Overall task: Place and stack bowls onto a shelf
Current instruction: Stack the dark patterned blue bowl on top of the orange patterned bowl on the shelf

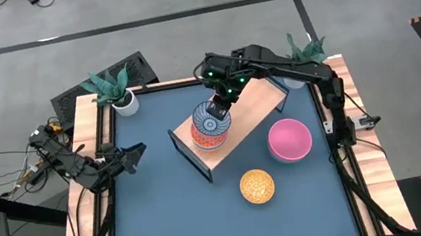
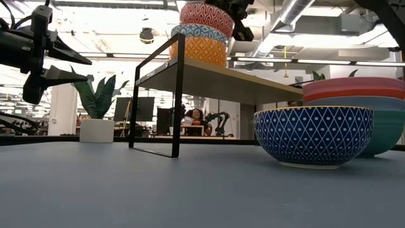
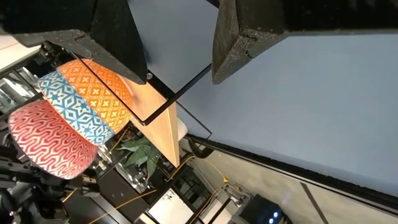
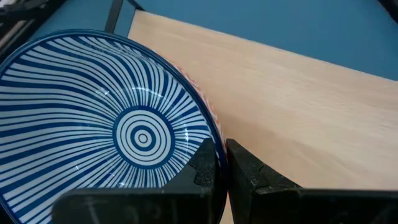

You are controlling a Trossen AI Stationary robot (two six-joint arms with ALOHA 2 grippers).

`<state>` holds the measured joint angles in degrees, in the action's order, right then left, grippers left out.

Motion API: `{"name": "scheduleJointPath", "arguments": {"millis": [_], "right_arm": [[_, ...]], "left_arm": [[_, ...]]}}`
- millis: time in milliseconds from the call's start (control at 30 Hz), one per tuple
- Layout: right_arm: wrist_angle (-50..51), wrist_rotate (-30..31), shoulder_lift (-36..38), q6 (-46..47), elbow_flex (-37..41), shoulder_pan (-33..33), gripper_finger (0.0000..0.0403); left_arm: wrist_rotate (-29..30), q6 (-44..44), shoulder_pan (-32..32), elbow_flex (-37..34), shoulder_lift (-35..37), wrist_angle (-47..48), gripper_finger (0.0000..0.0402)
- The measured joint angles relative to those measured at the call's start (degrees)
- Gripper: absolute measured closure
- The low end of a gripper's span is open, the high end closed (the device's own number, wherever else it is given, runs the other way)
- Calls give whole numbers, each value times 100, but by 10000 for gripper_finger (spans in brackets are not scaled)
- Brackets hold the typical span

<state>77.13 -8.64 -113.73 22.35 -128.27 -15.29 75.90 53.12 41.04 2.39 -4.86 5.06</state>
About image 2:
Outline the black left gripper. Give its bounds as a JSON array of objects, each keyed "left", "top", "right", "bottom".
[{"left": 0, "top": 4, "right": 92, "bottom": 105}]

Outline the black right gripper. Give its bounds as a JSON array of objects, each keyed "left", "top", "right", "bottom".
[{"left": 205, "top": 0, "right": 256, "bottom": 42}]

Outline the red wavy patterned bowl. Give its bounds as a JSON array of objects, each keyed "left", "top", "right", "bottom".
[{"left": 179, "top": 2, "right": 235, "bottom": 40}]

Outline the light blue star patterned bowl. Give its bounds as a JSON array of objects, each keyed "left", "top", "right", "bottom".
[{"left": 170, "top": 23, "right": 229, "bottom": 46}]

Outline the orange patterned bowl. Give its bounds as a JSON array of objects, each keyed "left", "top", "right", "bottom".
[{"left": 168, "top": 35, "right": 228, "bottom": 68}]

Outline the plain red pink bowl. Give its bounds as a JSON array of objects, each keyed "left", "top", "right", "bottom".
[{"left": 302, "top": 77, "right": 405, "bottom": 104}]

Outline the dark blue diamond patterned bowl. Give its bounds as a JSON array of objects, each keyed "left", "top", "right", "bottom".
[{"left": 253, "top": 105, "right": 375, "bottom": 170}]

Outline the snake plant in white pot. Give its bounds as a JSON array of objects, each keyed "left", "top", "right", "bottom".
[
  {"left": 70, "top": 65, "right": 130, "bottom": 144},
  {"left": 311, "top": 68, "right": 359, "bottom": 82}
]

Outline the black computer monitor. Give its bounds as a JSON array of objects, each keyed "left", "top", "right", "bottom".
[
  {"left": 156, "top": 107, "right": 175, "bottom": 136},
  {"left": 113, "top": 96, "right": 156, "bottom": 123}
]

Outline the person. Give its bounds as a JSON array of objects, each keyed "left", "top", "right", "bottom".
[{"left": 184, "top": 108, "right": 213, "bottom": 136}]

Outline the wooden background desk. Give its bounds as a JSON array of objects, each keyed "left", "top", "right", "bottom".
[{"left": 151, "top": 134, "right": 237, "bottom": 141}]

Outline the plain teal bowl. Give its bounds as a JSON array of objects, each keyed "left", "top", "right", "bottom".
[{"left": 356, "top": 109, "right": 405, "bottom": 159}]

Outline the silver ventilation duct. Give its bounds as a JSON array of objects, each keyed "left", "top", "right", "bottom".
[{"left": 251, "top": 0, "right": 317, "bottom": 60}]

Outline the wooden shelf with black frame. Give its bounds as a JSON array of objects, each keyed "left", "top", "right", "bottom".
[{"left": 128, "top": 32, "right": 304, "bottom": 158}]

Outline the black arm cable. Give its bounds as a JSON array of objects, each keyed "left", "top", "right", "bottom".
[{"left": 0, "top": 110, "right": 41, "bottom": 136}]

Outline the black aluminium rig frame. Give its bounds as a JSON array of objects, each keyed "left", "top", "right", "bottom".
[{"left": 0, "top": 135, "right": 405, "bottom": 151}]

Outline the black ceiling dome camera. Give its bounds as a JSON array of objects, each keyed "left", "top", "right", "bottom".
[{"left": 139, "top": 27, "right": 155, "bottom": 45}]

